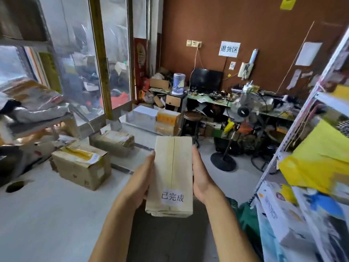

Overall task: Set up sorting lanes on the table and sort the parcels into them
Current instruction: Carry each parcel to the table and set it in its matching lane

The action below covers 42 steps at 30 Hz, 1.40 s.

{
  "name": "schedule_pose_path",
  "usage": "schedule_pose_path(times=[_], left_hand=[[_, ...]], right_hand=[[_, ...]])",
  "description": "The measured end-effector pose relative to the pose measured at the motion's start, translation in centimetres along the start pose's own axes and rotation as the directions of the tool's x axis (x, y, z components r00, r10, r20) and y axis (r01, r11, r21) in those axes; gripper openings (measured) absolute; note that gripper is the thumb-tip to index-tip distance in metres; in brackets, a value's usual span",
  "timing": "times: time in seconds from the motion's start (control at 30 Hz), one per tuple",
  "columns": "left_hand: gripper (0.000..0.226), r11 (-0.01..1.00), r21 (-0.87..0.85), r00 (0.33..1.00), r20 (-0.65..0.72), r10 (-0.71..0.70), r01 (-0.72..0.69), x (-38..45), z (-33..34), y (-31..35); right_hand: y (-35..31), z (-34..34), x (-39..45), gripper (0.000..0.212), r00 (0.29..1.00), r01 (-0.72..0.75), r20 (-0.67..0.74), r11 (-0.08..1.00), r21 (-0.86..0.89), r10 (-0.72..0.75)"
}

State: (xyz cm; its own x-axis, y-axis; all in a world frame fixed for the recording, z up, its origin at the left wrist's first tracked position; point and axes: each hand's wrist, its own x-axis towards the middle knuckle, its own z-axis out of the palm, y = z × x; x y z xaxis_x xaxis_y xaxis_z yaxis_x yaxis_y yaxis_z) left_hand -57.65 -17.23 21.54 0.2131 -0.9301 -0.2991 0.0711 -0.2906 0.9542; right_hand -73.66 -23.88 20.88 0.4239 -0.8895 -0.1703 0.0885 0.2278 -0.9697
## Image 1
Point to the person's left hand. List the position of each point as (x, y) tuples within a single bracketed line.
[(136, 185)]

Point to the person's right hand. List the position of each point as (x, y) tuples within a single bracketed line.
[(204, 182)]

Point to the white box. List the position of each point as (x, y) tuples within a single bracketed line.
[(169, 166)]

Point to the brown parcel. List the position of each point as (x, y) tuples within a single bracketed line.
[(114, 143)]

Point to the small taped cardboard parcel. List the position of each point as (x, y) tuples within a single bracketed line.
[(166, 129)]

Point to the white box parcel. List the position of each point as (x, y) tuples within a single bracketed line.
[(144, 115)]

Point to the person's right forearm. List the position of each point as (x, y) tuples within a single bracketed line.
[(231, 231)]

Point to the person's left forearm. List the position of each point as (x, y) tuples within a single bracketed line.
[(111, 234)]

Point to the black standing fan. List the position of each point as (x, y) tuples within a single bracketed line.
[(223, 162)]

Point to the green cloth bag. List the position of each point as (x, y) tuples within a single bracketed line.
[(245, 221)]

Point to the yellow plastic bottle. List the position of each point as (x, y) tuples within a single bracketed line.
[(228, 127)]

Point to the round brown stool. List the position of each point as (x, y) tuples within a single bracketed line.
[(192, 117)]

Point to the cluttered green desk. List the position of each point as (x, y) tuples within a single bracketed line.
[(207, 99)]

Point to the small water dispenser cabinet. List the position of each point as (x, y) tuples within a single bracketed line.
[(174, 102)]

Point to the red cloth heap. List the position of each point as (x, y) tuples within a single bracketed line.
[(117, 99)]

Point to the white printed plastic bags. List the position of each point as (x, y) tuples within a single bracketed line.
[(286, 215)]

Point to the black monitor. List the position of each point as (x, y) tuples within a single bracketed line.
[(205, 80)]

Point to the beige storage basket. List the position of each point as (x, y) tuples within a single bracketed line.
[(38, 151)]

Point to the open cardboard box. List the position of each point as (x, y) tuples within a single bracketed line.
[(159, 84)]

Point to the yellow plastic mailer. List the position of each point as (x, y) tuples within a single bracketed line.
[(319, 160)]

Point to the white woven sack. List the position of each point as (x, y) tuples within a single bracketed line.
[(41, 114)]

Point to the tall red box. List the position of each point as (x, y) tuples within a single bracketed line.
[(140, 65)]

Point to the grey metal shelf rack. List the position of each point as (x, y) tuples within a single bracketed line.
[(27, 125)]

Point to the orange white wrapped bundle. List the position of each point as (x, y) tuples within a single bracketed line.
[(30, 95)]

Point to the white paper sheet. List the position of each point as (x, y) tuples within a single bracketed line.
[(308, 54)]

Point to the yellow paper note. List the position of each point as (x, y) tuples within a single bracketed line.
[(288, 1)]

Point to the cardboard box on rack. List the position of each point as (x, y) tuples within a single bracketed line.
[(21, 19)]

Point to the white wall tool holder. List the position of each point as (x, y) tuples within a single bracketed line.
[(245, 69)]

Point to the glass storefront with taped frame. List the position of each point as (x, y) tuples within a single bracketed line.
[(101, 60)]

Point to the white paper wall notice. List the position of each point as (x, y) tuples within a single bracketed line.
[(229, 49)]

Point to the beige wall socket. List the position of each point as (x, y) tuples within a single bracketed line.
[(194, 43)]

